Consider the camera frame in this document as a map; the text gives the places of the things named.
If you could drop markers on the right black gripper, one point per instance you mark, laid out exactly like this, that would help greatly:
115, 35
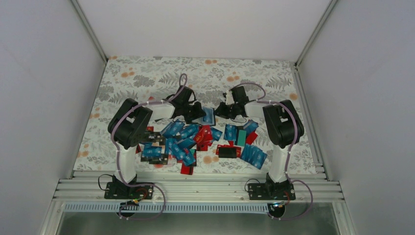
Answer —
220, 111

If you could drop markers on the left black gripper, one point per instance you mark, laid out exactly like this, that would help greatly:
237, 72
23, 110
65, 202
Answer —
198, 112

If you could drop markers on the black leather card holder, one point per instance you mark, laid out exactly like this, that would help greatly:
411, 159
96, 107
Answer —
208, 118

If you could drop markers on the red VIP card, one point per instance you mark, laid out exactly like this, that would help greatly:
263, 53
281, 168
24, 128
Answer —
204, 135

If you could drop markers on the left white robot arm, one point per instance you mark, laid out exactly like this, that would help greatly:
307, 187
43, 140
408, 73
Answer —
128, 128

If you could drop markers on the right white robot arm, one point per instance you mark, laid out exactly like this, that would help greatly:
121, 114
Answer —
284, 129

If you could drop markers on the blue card beside teal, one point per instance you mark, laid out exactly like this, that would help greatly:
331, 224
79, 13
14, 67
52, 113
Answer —
230, 132

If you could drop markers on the blue card near teal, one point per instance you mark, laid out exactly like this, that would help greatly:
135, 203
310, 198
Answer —
250, 126

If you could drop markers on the black card on red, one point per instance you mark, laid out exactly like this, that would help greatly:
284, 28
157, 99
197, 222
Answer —
226, 152

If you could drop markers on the blue VIP card stack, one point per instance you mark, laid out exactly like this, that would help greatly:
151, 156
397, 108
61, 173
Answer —
253, 155

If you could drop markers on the black VIP card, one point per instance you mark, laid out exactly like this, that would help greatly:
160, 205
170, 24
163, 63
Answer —
152, 138

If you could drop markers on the blue VIP card lower left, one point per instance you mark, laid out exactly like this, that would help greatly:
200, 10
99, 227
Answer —
152, 151

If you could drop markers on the red card bottom centre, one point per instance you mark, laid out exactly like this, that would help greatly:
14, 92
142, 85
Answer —
187, 170

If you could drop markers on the floral table mat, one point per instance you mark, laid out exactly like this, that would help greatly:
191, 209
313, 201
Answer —
155, 78

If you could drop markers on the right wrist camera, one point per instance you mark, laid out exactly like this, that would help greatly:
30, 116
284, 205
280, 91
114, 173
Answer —
228, 97

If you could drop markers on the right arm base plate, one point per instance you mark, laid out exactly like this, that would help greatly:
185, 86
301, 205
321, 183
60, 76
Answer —
271, 191

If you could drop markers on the grey perforated cable duct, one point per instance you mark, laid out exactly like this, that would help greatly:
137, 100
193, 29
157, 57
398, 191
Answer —
148, 207

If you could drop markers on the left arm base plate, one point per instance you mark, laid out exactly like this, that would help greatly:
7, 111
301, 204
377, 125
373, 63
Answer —
115, 191

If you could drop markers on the aluminium rail frame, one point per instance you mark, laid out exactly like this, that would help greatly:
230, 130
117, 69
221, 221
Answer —
199, 187

